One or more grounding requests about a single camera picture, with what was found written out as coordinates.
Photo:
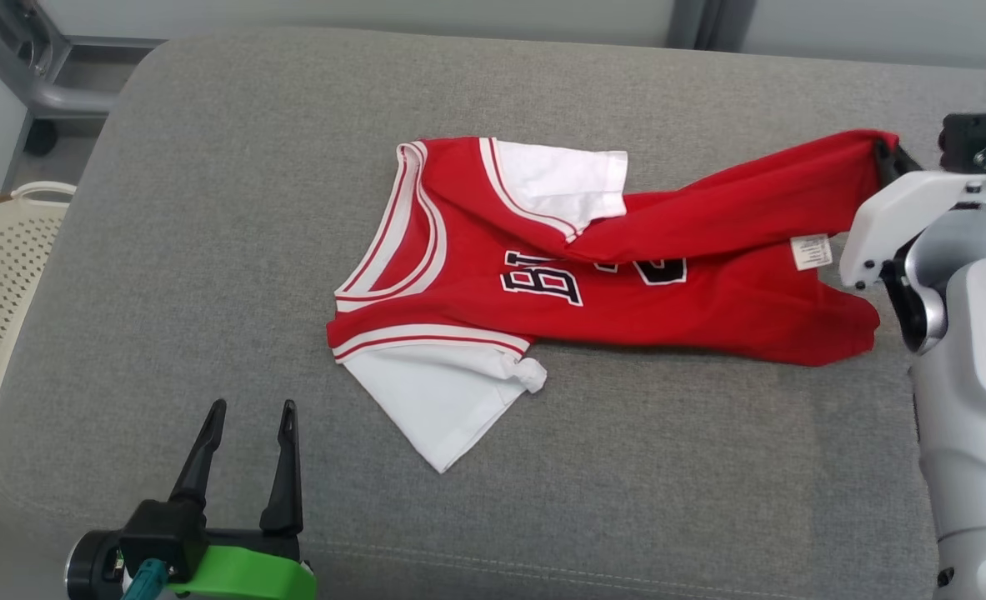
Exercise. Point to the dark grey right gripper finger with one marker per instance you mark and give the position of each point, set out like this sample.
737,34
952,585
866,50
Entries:
894,165

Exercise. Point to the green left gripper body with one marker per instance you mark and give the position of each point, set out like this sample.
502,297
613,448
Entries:
251,575

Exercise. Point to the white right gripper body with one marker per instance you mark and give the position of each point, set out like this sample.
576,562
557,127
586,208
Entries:
901,212

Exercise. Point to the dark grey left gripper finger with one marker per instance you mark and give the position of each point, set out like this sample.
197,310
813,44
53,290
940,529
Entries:
201,462
287,483

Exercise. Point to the red white basketball jersey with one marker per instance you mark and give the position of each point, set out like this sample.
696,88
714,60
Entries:
668,300

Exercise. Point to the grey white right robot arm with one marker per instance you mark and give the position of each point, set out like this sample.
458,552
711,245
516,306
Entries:
976,400

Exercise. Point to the grey fabric sofa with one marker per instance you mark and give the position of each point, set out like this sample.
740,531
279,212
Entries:
209,250

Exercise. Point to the cream perforated laundry basket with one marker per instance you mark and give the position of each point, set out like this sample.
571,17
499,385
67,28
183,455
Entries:
1,292

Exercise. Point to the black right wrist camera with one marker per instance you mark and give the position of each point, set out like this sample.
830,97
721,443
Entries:
972,129

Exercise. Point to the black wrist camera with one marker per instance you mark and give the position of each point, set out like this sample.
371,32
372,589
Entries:
155,537
972,129

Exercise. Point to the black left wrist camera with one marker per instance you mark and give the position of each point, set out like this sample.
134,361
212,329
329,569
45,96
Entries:
155,537

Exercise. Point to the straight grey partition post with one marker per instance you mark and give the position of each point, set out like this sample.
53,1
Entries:
709,21

